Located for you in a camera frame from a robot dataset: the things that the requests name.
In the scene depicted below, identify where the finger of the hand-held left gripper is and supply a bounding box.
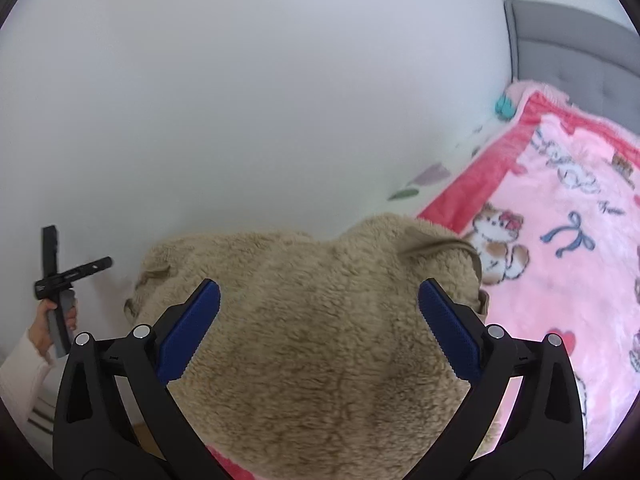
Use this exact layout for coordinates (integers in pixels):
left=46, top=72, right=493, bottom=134
left=79, top=256, right=114, bottom=281

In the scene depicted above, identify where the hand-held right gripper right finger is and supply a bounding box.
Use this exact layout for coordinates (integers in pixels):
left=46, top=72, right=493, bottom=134
left=402, top=278, right=587, bottom=480

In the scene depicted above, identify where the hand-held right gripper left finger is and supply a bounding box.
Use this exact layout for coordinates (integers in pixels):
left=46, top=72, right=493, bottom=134
left=52, top=278, right=231, bottom=480

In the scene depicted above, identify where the beige fleece jacket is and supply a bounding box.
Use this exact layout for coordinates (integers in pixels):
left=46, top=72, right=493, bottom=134
left=124, top=212, right=501, bottom=480

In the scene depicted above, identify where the person's left hand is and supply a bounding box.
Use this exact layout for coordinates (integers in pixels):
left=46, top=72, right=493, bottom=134
left=29, top=299, right=79, bottom=365

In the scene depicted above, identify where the white leaf print bed sheet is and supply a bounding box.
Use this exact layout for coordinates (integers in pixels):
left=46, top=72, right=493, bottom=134
left=387, top=107, right=523, bottom=218

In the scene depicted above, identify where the pink printed blanket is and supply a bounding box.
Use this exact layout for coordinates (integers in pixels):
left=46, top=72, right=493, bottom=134
left=205, top=80, right=640, bottom=480

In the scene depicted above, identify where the teal cloth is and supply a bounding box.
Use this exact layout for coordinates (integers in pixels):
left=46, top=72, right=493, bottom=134
left=495, top=92, right=517, bottom=120

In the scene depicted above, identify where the grey padded headboard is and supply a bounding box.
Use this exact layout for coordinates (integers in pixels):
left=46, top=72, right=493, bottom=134
left=504, top=0, right=640, bottom=136

